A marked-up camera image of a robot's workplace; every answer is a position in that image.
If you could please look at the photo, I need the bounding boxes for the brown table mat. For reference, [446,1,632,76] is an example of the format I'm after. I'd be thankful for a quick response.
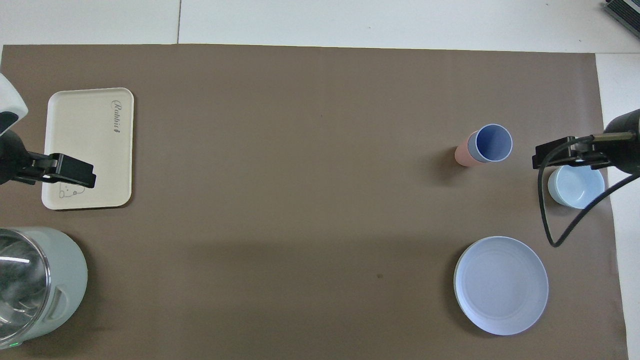
[0,44,630,360]

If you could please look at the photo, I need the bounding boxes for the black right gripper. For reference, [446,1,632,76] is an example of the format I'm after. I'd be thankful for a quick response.
[531,108,640,176]

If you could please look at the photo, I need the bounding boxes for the pale green electric pot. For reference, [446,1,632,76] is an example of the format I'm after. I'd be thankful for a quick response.
[0,226,89,350]

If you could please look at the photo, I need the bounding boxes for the light blue bowl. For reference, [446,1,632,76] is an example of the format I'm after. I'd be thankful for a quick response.
[547,164,606,210]

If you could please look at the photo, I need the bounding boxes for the dark grey ribbed device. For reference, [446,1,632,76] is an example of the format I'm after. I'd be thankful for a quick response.
[602,0,640,25]

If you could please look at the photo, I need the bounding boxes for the glass pot lid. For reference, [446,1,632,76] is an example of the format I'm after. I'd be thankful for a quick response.
[0,232,52,341]

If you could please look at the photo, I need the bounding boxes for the blue ribbed cup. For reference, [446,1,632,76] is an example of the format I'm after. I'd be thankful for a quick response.
[466,123,514,164]

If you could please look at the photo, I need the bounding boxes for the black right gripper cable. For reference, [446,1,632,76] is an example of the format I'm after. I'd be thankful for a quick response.
[537,132,640,248]

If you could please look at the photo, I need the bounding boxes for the cream rabbit print tray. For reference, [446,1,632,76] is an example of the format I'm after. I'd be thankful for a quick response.
[41,87,135,211]

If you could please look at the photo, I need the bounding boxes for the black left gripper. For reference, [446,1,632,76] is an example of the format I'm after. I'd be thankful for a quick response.
[0,129,97,189]

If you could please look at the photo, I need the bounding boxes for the pale blue round plate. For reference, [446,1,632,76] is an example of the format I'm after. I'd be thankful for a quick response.
[453,236,550,336]

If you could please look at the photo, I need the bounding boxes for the pink cup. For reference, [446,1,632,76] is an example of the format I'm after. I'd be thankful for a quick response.
[454,131,483,168]

